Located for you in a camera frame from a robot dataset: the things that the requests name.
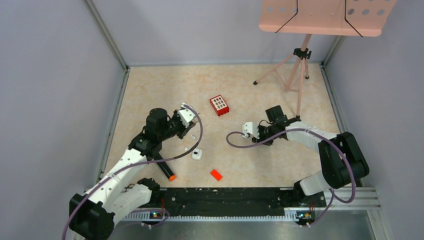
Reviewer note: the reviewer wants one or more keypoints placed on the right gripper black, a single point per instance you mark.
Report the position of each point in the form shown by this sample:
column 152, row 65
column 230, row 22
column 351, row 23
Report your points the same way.
column 254, row 140

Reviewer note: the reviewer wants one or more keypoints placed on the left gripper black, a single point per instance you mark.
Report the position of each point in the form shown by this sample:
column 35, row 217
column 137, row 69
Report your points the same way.
column 184, row 130

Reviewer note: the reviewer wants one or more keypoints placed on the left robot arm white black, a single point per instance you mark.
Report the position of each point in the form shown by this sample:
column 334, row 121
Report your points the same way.
column 94, row 214

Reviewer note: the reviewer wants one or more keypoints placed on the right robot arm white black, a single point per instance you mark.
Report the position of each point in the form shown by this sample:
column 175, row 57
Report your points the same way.
column 341, row 159

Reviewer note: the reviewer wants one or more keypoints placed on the open white earbud case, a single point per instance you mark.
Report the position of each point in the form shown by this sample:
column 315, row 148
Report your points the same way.
column 197, row 154

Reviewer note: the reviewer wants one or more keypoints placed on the red block with windows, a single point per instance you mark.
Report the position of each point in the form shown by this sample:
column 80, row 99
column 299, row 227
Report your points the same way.
column 219, row 105

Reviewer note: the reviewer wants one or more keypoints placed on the black marker orange cap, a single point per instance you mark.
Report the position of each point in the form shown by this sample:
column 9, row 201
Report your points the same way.
column 166, row 170

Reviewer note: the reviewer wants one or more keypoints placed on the small orange red block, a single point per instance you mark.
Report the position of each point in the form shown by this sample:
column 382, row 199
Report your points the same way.
column 216, row 175

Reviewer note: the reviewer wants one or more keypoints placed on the pink music stand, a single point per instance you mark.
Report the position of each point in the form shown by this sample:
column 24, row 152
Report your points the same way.
column 364, row 18

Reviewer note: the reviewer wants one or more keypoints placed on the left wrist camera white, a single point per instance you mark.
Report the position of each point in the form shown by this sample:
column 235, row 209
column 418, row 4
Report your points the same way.
column 186, row 115

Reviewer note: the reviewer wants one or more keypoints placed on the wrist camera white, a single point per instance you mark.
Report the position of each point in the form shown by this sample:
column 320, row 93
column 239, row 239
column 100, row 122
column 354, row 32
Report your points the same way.
column 186, row 115
column 250, row 130

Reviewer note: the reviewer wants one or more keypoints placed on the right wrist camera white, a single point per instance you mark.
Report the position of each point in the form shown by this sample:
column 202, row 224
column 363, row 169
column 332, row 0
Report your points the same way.
column 250, row 130

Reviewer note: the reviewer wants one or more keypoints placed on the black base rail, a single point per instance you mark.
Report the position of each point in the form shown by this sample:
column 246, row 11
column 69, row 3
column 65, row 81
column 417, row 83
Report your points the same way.
column 231, row 201

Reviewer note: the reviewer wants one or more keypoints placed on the grey cable duct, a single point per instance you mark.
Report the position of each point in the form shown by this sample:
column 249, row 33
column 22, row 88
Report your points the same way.
column 147, row 216

